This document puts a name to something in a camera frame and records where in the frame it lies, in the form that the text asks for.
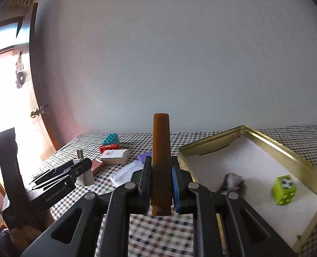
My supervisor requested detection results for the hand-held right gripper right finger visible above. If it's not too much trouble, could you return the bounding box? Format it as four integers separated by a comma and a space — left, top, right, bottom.
171, 157, 298, 257

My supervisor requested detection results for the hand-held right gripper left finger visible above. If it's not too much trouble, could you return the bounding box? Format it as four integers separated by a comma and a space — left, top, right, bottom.
20, 157, 152, 257

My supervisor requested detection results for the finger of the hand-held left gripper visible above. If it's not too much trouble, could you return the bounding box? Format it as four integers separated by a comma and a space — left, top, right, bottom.
29, 158, 92, 186
31, 175, 77, 193

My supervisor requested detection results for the white charger plug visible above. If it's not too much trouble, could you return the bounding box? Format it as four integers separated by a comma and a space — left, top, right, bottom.
75, 150, 95, 186

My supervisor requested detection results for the red toy block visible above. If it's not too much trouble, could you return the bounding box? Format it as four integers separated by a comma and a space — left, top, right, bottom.
99, 143, 120, 154

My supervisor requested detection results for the brown rectangular bar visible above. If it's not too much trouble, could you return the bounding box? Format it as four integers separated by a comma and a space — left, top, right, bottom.
151, 113, 173, 216

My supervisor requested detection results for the teal toy block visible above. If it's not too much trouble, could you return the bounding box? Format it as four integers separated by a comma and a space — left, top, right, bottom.
103, 133, 120, 145

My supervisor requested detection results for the gold tin box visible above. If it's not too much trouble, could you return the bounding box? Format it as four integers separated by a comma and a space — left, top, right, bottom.
178, 125, 317, 255

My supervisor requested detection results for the person's left hand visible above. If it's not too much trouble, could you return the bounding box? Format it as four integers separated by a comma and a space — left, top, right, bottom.
10, 211, 53, 251

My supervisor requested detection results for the rose gold metal case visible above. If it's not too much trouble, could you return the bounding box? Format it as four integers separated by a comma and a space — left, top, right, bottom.
91, 159, 105, 177

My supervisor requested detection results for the white plastic packet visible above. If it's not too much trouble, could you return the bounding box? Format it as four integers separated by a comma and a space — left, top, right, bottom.
109, 160, 144, 188

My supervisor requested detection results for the purple object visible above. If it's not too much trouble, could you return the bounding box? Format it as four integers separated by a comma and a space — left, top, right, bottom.
137, 151, 153, 164

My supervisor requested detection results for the small white box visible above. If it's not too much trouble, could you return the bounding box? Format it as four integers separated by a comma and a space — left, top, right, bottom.
99, 149, 130, 164

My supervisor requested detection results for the checkered tablecloth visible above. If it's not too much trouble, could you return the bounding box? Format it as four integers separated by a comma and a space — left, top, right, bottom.
27, 124, 317, 257

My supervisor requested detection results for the dark grey blurred object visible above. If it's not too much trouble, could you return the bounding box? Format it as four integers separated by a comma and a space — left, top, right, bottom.
219, 173, 246, 194

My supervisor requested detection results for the wooden door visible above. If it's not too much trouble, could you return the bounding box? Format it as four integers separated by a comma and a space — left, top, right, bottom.
0, 3, 57, 196

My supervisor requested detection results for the dark hanging door ornament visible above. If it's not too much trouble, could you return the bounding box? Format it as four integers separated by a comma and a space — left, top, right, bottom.
15, 52, 27, 89

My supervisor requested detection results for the green toy block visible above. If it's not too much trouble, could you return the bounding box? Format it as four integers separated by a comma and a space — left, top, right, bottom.
271, 175, 298, 206

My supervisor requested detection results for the brass door handle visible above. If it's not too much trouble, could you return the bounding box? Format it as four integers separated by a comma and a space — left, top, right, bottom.
30, 104, 50, 118

